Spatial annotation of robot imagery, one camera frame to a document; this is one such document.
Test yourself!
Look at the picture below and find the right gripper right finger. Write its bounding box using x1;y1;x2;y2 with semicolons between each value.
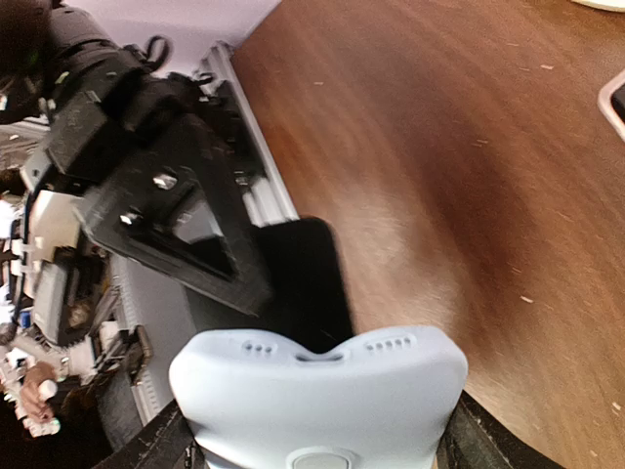
437;391;563;469

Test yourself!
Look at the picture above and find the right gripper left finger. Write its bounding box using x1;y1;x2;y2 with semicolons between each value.
96;401;194;469

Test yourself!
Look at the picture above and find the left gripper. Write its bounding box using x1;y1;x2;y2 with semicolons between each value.
21;72;272;316

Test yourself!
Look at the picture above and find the black phone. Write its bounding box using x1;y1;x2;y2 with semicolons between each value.
254;218;354;354

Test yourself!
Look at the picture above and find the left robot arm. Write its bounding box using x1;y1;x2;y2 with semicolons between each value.
1;1;272;316

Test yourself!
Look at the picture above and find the phone in pink case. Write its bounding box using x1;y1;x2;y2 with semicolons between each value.
598;70;625;141

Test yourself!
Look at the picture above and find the person hand in background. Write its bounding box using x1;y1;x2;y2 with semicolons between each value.
21;362;57;424

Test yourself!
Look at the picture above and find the beige saucer plate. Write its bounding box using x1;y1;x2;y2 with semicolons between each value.
572;0;625;13

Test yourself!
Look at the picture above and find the front aluminium rail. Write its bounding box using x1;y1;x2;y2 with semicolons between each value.
99;42;298;448

